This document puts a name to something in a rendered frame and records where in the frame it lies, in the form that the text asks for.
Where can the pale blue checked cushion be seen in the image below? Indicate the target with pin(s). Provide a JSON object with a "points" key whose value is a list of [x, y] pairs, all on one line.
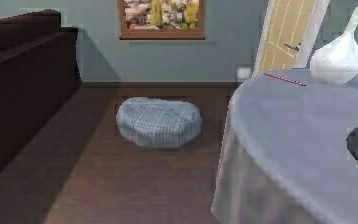
{"points": [[158, 122]]}

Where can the dark brown sofa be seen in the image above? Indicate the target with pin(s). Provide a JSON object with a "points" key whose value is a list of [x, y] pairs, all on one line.
{"points": [[27, 86]]}

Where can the white vase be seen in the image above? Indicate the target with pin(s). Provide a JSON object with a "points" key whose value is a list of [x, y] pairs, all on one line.
{"points": [[337, 60]]}

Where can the grey cloth covered table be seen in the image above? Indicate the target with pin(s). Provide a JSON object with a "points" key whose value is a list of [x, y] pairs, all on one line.
{"points": [[297, 146]]}

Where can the wood framed window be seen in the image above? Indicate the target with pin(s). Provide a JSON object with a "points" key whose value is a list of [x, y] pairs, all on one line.
{"points": [[162, 20]]}

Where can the red striped pencil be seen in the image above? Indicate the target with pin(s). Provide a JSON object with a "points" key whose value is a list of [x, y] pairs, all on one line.
{"points": [[283, 79]]}

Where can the pale yellow room door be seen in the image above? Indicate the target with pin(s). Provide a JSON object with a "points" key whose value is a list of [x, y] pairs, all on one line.
{"points": [[288, 30]]}

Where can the white wall socket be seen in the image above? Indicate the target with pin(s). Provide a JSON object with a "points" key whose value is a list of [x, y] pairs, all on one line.
{"points": [[243, 72]]}

